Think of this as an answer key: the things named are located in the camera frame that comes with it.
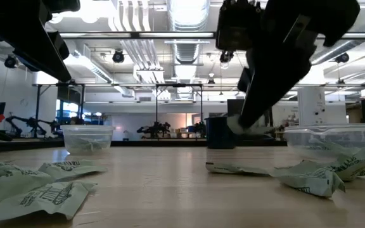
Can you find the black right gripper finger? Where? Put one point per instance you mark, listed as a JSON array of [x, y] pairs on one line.
[[271, 85], [245, 79]]

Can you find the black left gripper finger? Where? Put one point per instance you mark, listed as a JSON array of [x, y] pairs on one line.
[[60, 46], [43, 57]]

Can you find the small pale green packet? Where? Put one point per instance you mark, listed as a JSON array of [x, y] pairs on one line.
[[84, 146], [100, 145], [322, 146]]

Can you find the long green printed packet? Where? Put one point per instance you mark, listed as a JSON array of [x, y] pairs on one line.
[[360, 163]]

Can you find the puffy pale green packet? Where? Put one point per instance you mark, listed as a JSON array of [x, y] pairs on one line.
[[8, 187]]

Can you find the white pillar panel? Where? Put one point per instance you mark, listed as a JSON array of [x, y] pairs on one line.
[[310, 107]]

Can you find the black cylindrical cup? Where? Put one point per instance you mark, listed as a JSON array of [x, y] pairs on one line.
[[217, 136]]

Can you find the black background robot arms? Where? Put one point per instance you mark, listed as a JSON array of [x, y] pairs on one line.
[[155, 130], [30, 122], [198, 128]]

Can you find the large clear plastic container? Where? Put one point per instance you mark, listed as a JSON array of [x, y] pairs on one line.
[[328, 133]]

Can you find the small round clear plastic container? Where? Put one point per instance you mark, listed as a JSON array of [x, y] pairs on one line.
[[71, 133]]

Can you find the black hanging camera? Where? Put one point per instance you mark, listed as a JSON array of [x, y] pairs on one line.
[[10, 61], [342, 58], [118, 57], [226, 57]]

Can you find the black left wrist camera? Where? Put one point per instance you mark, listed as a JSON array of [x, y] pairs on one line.
[[62, 4]]

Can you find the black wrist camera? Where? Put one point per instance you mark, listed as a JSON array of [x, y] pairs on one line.
[[62, 4], [238, 25]]

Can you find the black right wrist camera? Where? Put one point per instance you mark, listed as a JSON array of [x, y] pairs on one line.
[[238, 25]]

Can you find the black background rig frame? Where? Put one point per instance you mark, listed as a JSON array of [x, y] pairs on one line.
[[156, 111], [37, 107]]

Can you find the silver ceiling air duct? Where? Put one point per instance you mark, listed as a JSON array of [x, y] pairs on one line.
[[187, 19]]

